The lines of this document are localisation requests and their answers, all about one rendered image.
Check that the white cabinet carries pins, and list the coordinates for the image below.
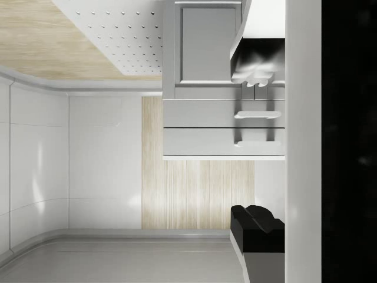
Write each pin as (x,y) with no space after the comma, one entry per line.
(200,44)

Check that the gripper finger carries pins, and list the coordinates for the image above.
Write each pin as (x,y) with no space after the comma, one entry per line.
(259,236)
(259,53)

